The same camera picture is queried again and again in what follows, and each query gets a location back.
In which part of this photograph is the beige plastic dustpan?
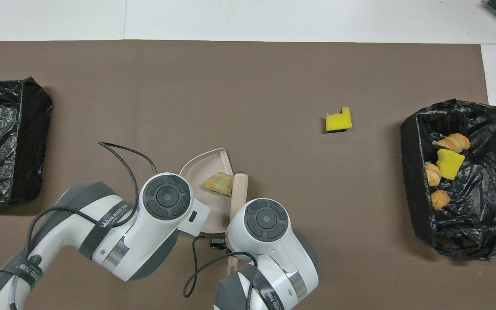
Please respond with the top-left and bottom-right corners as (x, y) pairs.
(179, 148), (234, 235)

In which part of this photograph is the beige hand brush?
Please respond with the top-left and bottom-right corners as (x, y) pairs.
(227, 171), (248, 276)

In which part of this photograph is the tan toast piece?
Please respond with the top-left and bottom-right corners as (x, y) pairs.
(204, 172), (235, 196)

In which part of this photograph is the notched yellow sponge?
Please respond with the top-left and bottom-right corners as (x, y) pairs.
(325, 107), (353, 132)

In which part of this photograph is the pale bread chunk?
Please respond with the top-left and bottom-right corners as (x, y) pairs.
(425, 162), (442, 187)

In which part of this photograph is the brown bread bun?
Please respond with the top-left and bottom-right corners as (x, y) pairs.
(431, 190), (451, 210)

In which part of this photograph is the yellow sponge chunk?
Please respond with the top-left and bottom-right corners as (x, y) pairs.
(436, 149), (465, 180)

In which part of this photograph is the bin covered by black bag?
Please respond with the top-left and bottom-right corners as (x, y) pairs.
(0, 77), (53, 206)

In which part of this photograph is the open bin with black bag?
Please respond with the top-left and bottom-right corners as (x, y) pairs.
(400, 99), (496, 260)

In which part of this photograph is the brown table mat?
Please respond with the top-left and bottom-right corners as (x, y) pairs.
(0, 40), (496, 310)

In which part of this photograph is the orange croissant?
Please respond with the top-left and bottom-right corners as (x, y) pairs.
(433, 133), (471, 153)

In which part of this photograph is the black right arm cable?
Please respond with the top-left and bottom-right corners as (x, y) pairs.
(183, 236), (258, 298)

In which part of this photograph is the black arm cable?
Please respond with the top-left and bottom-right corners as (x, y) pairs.
(183, 236), (258, 298)
(24, 142), (159, 259)

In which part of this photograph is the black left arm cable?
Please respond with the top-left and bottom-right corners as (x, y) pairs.
(24, 142), (159, 259)

